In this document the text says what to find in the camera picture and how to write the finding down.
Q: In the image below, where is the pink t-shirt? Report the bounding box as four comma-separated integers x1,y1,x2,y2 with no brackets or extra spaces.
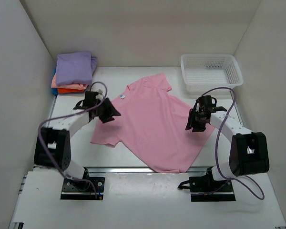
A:
91,73,214,173

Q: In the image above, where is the folded orange t-shirt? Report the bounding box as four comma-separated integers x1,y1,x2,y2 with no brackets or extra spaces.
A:
57,88,86,94

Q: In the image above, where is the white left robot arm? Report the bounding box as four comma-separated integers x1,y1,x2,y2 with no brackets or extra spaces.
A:
34,91,121,190

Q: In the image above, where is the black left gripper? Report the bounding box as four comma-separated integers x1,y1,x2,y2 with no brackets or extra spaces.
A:
95,96,122,123

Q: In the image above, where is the folded salmon t-shirt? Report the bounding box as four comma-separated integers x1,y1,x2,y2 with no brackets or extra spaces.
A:
51,73,88,90

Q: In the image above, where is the folded blue t-shirt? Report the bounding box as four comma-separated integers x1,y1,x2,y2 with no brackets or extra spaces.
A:
51,68,59,96

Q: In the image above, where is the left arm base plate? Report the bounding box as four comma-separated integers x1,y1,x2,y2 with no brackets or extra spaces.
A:
60,175,105,201

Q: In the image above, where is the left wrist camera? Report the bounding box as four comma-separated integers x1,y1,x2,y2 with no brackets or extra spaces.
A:
95,89,104,101

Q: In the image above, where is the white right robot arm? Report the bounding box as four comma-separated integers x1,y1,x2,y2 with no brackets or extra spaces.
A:
185,95,270,191

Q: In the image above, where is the folded purple t-shirt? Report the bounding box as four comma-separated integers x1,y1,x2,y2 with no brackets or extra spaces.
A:
56,52,98,86

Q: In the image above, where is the white plastic basket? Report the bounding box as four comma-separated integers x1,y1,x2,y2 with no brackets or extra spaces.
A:
180,54,243,94

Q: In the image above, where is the aluminium table edge rail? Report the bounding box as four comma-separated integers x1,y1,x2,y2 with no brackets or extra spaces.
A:
34,95,259,175

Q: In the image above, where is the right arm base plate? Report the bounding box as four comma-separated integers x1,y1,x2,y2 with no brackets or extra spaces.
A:
177,175,236,202

